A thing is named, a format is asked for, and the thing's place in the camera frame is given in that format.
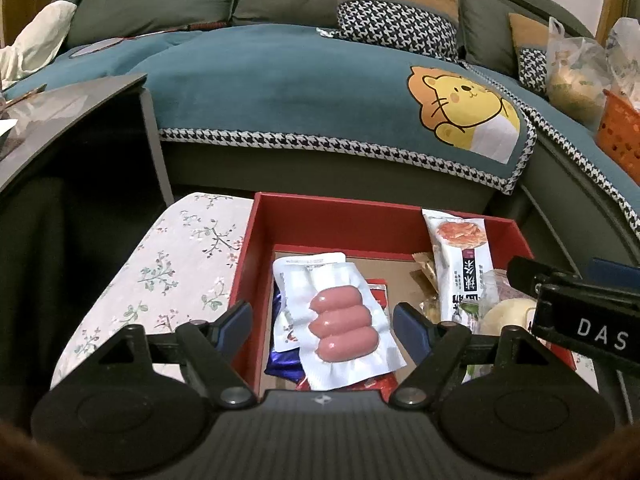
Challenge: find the sausage pack white plastic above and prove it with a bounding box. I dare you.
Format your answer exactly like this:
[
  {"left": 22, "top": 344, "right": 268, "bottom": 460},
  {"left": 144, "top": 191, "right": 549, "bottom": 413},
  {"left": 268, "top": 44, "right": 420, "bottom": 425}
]
[{"left": 278, "top": 262, "right": 406, "bottom": 391}]

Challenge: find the blue wafer biscuit packet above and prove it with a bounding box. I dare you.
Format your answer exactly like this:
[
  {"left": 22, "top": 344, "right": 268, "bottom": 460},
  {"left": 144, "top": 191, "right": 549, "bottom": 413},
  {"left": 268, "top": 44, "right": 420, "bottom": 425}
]
[{"left": 265, "top": 283, "right": 305, "bottom": 384}]

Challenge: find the yellow cookies clear packet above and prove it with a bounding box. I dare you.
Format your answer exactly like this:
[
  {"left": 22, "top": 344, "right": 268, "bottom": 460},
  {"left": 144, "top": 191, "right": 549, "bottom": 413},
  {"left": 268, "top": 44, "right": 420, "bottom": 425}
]
[{"left": 411, "top": 252, "right": 440, "bottom": 324}]

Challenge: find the orange plastic basket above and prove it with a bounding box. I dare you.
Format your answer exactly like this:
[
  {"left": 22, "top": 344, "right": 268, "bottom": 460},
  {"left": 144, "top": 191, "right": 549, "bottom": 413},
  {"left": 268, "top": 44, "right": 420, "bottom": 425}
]
[{"left": 596, "top": 90, "right": 640, "bottom": 184}]

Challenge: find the white paper packet on table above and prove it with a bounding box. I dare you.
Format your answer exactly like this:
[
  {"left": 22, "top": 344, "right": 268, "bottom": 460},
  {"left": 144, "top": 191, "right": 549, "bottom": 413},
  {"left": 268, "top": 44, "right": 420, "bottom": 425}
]
[{"left": 0, "top": 118, "right": 17, "bottom": 145}]

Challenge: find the dark grey side table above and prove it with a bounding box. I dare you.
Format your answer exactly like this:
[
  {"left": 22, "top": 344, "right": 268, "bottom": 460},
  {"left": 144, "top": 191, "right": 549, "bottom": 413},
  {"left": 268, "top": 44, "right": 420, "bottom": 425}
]
[{"left": 1, "top": 73, "right": 175, "bottom": 206}]

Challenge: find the white cloth on sofa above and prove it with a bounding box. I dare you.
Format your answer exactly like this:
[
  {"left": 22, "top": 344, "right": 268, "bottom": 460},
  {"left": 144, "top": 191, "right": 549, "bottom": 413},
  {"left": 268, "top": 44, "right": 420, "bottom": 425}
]
[{"left": 1, "top": 0, "right": 77, "bottom": 90}]

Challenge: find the red Trolli candy bag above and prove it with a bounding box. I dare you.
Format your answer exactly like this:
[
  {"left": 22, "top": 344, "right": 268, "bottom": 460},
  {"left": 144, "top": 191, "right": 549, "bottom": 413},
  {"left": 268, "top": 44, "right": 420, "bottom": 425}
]
[{"left": 294, "top": 275, "right": 406, "bottom": 399}]

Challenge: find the white barcode snack packet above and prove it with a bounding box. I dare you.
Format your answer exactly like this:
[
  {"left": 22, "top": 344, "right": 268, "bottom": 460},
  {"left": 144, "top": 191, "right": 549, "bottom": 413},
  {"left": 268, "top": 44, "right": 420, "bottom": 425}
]
[{"left": 272, "top": 252, "right": 346, "bottom": 352}]

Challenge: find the houndstooth tan cushion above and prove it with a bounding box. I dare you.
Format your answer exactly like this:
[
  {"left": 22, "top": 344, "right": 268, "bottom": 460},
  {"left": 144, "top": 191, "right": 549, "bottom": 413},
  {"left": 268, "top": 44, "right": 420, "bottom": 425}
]
[
  {"left": 335, "top": 0, "right": 459, "bottom": 62},
  {"left": 509, "top": 13, "right": 549, "bottom": 96}
]

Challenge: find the clear plastic bag with food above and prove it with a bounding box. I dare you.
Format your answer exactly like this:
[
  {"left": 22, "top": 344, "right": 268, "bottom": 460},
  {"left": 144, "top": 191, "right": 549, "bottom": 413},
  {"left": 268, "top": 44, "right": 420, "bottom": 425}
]
[{"left": 546, "top": 18, "right": 639, "bottom": 130}]

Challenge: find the clear bread roll packet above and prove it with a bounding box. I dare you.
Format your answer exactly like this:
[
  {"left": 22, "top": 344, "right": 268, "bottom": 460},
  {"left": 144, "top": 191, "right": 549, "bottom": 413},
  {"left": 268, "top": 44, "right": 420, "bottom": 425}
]
[{"left": 478, "top": 269, "right": 537, "bottom": 336}]

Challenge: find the red cardboard box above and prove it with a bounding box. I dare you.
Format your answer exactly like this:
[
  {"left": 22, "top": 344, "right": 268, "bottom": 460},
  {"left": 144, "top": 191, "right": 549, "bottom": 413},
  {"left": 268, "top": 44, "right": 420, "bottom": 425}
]
[{"left": 226, "top": 190, "right": 576, "bottom": 401}]

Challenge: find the white rice cracker packet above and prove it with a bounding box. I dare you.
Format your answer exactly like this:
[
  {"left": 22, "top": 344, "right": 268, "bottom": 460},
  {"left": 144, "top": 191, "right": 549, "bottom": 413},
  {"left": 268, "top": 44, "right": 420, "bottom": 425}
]
[{"left": 422, "top": 209, "right": 494, "bottom": 332}]

